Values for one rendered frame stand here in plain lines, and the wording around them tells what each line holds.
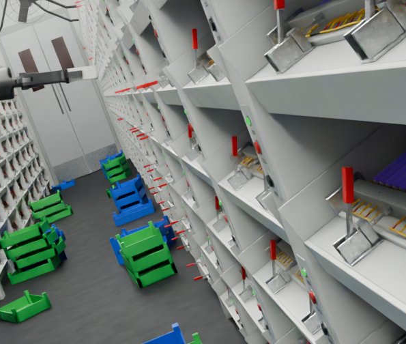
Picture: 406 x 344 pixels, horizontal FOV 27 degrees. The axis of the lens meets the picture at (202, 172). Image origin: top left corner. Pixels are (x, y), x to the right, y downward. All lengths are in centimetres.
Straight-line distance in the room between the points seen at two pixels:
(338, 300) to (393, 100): 52
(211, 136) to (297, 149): 70
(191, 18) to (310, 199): 76
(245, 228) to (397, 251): 93
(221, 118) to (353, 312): 73
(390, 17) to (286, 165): 46
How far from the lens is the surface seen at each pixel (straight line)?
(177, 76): 168
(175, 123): 238
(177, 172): 310
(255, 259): 173
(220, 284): 318
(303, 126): 100
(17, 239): 560
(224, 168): 169
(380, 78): 54
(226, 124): 169
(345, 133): 102
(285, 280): 156
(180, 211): 382
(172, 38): 168
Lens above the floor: 94
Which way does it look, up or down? 7 degrees down
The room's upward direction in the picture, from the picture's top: 21 degrees counter-clockwise
